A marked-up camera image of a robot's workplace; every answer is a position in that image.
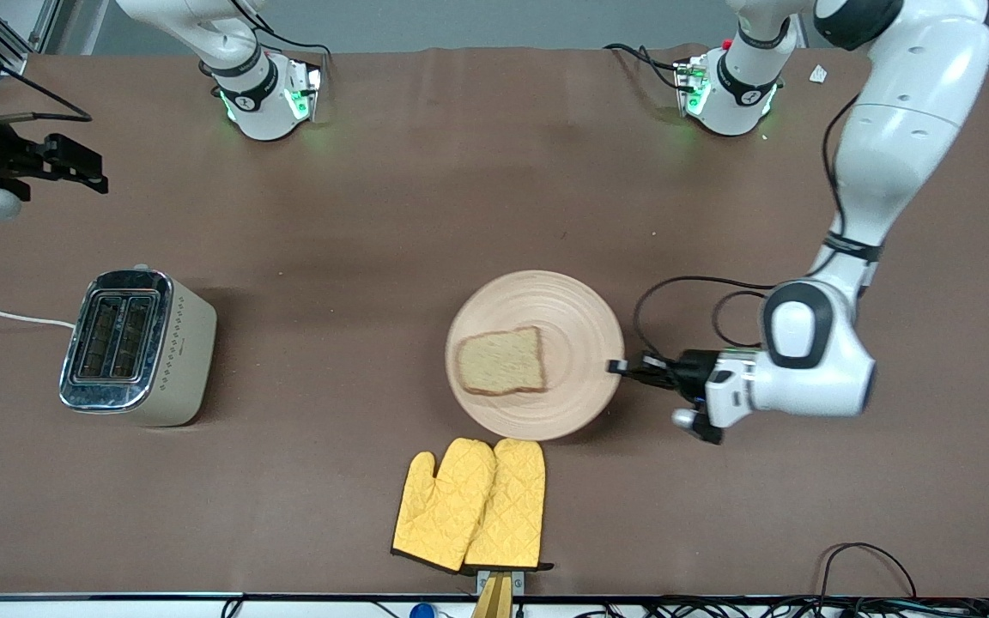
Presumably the round light wooden plate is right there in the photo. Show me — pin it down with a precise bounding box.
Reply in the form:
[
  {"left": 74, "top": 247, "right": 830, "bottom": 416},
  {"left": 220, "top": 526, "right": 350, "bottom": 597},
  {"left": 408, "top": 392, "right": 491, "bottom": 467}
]
[{"left": 446, "top": 270, "right": 626, "bottom": 442}]

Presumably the slice of brown-crust bread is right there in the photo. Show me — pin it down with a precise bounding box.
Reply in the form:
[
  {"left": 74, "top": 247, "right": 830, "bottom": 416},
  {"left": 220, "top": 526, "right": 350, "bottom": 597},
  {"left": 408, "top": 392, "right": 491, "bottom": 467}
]
[{"left": 457, "top": 326, "right": 547, "bottom": 397}]

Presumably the beige chrome two-slot toaster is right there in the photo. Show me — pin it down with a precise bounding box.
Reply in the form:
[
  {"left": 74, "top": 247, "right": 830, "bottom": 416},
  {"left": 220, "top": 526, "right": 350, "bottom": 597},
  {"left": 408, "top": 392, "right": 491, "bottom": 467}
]
[{"left": 59, "top": 264, "right": 218, "bottom": 427}]

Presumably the yellow quilted oven mitt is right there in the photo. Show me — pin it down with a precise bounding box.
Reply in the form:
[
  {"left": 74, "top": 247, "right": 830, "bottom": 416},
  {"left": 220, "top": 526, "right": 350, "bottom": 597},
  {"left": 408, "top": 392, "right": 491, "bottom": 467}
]
[
  {"left": 391, "top": 438, "right": 496, "bottom": 574},
  {"left": 464, "top": 433, "right": 554, "bottom": 572}
]

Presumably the yellow wooden stick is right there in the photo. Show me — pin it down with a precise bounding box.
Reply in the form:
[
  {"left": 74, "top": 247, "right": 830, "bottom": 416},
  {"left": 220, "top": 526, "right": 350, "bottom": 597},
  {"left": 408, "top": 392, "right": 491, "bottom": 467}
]
[{"left": 470, "top": 573, "right": 514, "bottom": 618}]

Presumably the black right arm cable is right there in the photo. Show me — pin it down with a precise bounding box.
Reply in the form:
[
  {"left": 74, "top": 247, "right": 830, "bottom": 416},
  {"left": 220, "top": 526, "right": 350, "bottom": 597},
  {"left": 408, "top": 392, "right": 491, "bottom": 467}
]
[{"left": 0, "top": 26, "right": 92, "bottom": 121}]

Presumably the white toaster power cord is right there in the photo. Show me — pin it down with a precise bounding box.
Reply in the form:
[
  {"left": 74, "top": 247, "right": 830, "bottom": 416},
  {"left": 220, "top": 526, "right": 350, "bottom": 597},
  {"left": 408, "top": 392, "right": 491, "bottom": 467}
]
[{"left": 0, "top": 307, "right": 76, "bottom": 330}]

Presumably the black looped cable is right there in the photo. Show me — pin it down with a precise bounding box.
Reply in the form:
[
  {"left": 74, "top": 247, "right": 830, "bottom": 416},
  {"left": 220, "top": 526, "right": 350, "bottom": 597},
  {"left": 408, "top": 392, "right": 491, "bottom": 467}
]
[{"left": 819, "top": 542, "right": 918, "bottom": 602}]

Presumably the black cable bundle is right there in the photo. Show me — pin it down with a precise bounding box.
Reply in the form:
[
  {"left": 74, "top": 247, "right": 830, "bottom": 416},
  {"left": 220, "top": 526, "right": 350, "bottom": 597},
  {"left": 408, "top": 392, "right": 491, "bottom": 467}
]
[{"left": 580, "top": 597, "right": 989, "bottom": 618}]

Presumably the black right base cable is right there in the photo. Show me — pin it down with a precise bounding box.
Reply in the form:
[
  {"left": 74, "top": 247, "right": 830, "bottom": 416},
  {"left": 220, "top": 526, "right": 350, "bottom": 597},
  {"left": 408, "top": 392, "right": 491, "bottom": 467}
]
[{"left": 228, "top": 0, "right": 332, "bottom": 61}]

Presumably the black base cable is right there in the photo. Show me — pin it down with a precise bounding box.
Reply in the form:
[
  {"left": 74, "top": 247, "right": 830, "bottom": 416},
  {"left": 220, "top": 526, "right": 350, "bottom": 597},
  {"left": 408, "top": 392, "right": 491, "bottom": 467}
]
[
  {"left": 228, "top": 0, "right": 332, "bottom": 61},
  {"left": 604, "top": 43, "right": 686, "bottom": 91}
]

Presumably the small metal bracket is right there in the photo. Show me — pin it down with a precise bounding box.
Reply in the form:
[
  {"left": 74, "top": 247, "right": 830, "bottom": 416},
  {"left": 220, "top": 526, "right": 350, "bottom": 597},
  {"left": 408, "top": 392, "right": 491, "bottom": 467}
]
[{"left": 477, "top": 569, "right": 525, "bottom": 597}]

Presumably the black left base cable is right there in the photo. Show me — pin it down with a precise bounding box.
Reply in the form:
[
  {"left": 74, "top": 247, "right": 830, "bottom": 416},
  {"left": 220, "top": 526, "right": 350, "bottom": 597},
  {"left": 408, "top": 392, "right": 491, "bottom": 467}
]
[{"left": 604, "top": 43, "right": 686, "bottom": 91}]

